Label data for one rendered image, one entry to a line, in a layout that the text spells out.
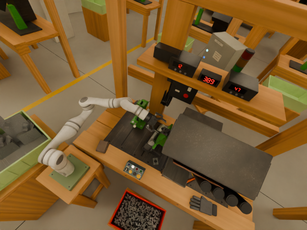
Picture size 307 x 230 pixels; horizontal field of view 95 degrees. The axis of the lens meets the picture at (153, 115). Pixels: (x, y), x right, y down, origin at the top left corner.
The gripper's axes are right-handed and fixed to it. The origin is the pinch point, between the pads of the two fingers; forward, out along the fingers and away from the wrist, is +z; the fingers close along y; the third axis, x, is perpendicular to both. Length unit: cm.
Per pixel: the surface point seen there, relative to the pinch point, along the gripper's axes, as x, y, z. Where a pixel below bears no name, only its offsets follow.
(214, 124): 3.2, 22.8, 30.8
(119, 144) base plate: 12.4, -36.6, -18.6
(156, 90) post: 18.5, 19.1, -18.3
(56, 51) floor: 232, -45, -261
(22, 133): 3, -69, -88
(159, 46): -11, 42, -31
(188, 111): 8.2, 19.9, 10.8
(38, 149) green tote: -5, -67, -67
